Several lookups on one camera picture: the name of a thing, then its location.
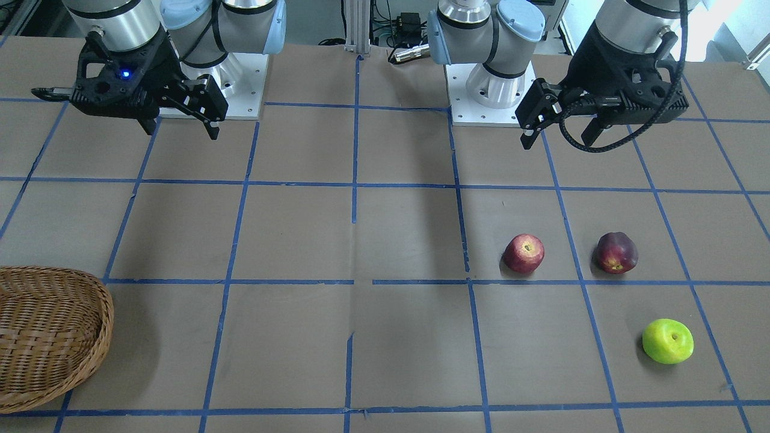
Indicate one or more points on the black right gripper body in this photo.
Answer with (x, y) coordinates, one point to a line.
(157, 67)

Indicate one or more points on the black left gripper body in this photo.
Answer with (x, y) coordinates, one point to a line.
(586, 67)

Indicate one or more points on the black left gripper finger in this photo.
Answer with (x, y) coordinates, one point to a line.
(596, 126)
(543, 105)

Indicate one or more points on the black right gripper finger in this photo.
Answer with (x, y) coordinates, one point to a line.
(200, 98)
(149, 125)

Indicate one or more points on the dark red apple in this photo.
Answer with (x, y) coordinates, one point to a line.
(615, 253)

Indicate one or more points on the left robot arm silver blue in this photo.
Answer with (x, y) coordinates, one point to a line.
(503, 37)

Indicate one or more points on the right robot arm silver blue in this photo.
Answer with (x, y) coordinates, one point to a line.
(202, 33)

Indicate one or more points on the brown wicker basket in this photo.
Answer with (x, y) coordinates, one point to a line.
(56, 331)

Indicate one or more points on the green apple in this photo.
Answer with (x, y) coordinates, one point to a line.
(668, 341)

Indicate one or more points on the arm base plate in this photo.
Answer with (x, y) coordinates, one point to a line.
(479, 98)
(242, 79)

